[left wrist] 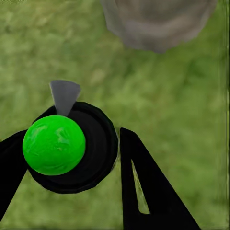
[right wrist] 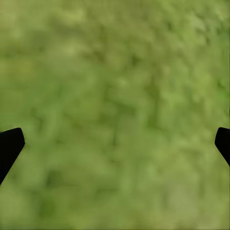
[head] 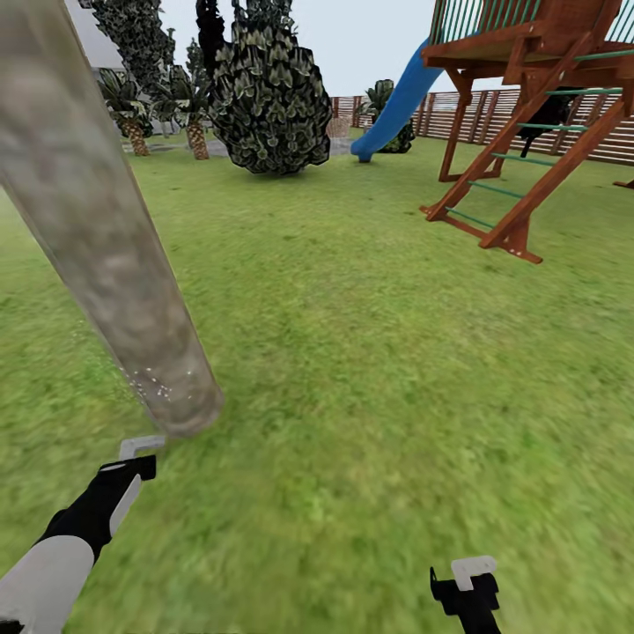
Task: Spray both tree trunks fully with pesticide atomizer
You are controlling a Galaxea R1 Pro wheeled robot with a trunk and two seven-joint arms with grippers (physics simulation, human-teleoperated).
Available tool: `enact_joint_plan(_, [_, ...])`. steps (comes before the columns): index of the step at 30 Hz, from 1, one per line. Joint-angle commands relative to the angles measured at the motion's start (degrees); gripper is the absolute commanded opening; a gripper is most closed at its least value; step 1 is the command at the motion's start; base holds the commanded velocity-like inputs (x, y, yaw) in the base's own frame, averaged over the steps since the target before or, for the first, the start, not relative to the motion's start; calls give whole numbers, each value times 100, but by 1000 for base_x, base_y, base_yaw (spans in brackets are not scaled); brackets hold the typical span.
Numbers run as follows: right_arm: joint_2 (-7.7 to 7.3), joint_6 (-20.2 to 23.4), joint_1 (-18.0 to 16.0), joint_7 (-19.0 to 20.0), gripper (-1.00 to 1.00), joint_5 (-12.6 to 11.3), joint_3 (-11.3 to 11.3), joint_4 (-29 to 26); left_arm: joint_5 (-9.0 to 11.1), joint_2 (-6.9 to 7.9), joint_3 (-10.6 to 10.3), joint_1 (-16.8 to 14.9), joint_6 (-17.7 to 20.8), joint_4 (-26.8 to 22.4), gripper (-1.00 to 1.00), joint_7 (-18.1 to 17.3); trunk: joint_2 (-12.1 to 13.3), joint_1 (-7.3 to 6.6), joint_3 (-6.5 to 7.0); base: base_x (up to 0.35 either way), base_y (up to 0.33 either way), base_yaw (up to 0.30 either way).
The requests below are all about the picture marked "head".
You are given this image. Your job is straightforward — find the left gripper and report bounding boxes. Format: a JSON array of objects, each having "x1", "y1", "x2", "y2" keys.
[{"x1": 125, "y1": 454, "x2": 157, "y2": 480}]

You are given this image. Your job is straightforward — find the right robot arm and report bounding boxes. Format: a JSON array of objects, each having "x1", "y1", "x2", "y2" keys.
[{"x1": 431, "y1": 555, "x2": 501, "y2": 634}]

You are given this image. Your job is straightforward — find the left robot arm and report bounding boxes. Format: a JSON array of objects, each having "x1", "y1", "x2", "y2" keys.
[{"x1": 0, "y1": 435, "x2": 165, "y2": 634}]

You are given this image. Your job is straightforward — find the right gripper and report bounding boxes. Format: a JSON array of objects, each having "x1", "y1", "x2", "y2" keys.
[{"x1": 431, "y1": 567, "x2": 499, "y2": 624}]

